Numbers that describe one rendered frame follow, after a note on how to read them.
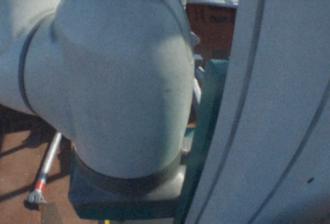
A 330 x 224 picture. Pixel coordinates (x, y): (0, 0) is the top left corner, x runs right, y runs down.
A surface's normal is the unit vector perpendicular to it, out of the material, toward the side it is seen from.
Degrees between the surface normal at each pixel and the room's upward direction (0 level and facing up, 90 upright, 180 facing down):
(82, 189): 15
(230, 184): 90
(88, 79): 86
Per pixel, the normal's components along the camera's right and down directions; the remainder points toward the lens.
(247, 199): 0.15, 0.61
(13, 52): -0.08, 0.02
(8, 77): -0.13, 0.38
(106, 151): -0.08, 0.63
